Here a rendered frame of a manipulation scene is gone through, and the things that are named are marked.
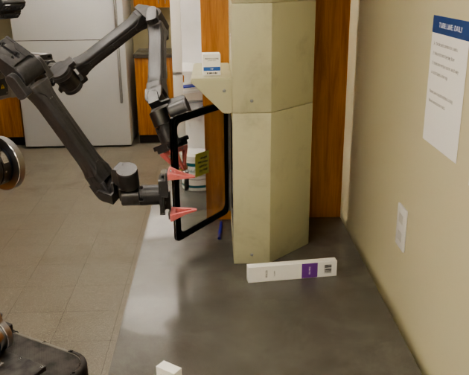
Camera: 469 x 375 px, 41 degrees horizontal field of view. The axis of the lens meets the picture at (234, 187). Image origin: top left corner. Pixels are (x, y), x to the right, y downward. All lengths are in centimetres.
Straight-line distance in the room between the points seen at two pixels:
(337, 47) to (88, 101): 495
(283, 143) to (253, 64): 26
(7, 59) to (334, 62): 106
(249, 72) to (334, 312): 69
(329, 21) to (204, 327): 109
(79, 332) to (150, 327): 186
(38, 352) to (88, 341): 53
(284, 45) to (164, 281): 76
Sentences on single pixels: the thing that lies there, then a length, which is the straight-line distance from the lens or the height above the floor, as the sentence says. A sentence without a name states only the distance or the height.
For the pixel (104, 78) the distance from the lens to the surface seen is 681.
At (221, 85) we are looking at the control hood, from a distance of 177.
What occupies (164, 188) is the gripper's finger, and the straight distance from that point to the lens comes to 172.
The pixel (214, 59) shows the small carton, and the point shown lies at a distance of 182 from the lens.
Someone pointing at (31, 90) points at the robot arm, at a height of 151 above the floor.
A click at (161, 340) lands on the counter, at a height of 94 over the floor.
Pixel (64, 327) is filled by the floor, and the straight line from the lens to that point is 356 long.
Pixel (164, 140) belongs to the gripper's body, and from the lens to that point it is 198.
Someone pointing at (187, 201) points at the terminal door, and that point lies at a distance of 198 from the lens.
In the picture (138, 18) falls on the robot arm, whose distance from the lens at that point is 235.
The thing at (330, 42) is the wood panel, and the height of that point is 156.
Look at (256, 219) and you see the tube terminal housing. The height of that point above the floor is 109.
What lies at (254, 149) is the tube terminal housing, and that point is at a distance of 182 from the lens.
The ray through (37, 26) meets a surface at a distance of 688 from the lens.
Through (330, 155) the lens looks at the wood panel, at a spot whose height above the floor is 117.
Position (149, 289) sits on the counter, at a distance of 182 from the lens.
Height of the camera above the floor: 179
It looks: 19 degrees down
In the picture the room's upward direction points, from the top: 1 degrees counter-clockwise
